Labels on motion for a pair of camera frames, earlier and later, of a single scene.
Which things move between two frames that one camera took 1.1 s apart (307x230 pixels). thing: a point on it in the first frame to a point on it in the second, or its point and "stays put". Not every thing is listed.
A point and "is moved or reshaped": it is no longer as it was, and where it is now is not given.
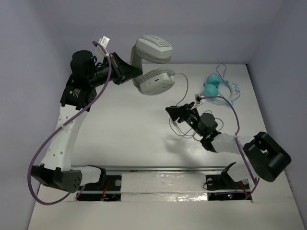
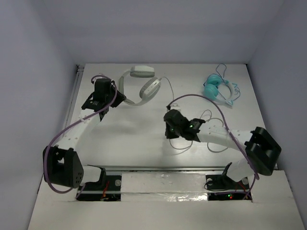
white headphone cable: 170,120 to 190,145
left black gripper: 117,69 to 119,98
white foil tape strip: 146,187 stays put
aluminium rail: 200,168 stays put
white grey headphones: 152,81 is moved or reshaped
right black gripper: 175,111 to 169,133
